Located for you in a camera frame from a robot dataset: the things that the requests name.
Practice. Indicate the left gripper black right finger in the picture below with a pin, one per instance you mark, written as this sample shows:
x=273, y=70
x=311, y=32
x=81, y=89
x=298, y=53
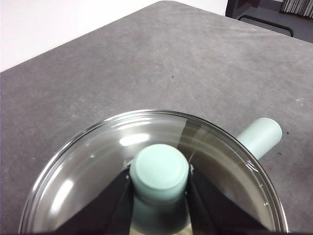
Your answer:
x=215, y=213

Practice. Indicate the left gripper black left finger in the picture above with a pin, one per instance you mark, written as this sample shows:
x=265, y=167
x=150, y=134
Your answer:
x=107, y=210

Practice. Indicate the glass pot lid green knob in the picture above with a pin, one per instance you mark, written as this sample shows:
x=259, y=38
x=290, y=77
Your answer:
x=159, y=169

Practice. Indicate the grey ribbed panel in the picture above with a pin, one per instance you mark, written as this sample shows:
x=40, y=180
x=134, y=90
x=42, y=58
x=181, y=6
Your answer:
x=298, y=7

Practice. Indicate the black metal frame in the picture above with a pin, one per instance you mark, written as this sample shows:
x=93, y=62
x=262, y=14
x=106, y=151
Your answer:
x=269, y=24

